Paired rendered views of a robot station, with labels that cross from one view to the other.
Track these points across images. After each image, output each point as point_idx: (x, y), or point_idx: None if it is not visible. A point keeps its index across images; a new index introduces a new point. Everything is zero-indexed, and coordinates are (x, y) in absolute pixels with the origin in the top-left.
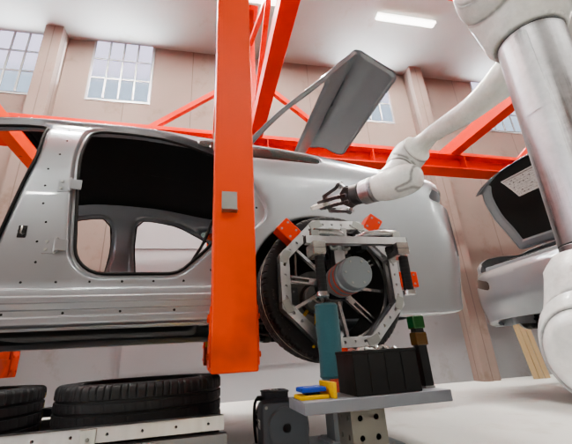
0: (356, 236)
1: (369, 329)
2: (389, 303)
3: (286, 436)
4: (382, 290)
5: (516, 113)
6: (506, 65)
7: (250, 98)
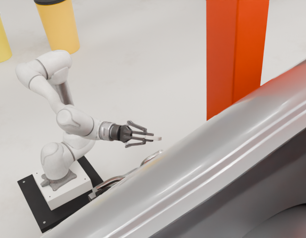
0: (129, 171)
1: None
2: None
3: None
4: None
5: (71, 97)
6: (68, 84)
7: (206, 3)
